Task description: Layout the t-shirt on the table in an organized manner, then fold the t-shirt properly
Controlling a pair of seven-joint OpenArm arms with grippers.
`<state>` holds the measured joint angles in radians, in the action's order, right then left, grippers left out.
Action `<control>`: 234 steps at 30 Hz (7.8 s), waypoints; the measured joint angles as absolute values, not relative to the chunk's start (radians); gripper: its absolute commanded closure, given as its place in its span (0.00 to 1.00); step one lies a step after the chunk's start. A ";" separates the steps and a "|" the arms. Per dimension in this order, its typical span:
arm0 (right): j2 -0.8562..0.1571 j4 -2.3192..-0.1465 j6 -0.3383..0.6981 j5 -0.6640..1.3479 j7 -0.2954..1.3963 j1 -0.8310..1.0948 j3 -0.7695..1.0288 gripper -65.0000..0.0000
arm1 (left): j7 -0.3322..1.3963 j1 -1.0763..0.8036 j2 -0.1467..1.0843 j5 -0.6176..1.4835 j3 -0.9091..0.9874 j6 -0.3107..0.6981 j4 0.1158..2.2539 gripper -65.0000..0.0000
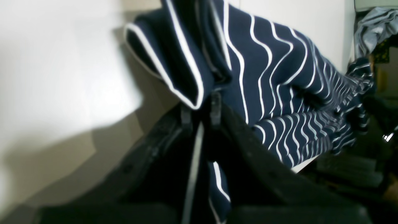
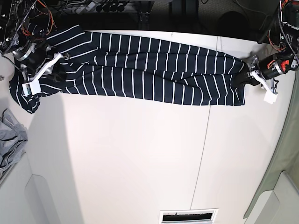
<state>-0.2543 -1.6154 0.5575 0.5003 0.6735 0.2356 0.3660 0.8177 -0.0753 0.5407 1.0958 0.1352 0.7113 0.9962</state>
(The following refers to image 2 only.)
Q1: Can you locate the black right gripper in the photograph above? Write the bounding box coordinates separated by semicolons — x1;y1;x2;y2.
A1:
12;43;67;82

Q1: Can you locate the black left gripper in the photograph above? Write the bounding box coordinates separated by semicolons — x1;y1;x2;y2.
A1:
231;53;292;88

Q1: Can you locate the navy white striped t-shirt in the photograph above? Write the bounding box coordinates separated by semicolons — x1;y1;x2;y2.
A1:
9;25;245;114

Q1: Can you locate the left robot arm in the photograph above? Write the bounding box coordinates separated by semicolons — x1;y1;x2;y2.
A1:
232;0;299;87

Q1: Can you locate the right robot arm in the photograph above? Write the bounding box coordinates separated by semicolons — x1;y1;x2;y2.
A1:
0;0;56;81

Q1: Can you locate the black round object on floor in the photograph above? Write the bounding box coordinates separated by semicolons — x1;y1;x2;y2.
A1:
216;11;249;39

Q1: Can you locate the grey cloth pile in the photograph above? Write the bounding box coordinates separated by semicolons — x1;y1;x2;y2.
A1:
0;108;28;175

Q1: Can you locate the black power strip with plugs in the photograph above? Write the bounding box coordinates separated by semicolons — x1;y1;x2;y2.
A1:
60;0;155;14

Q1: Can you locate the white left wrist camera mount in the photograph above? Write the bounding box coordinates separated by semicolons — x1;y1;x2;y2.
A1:
245;55;280;105

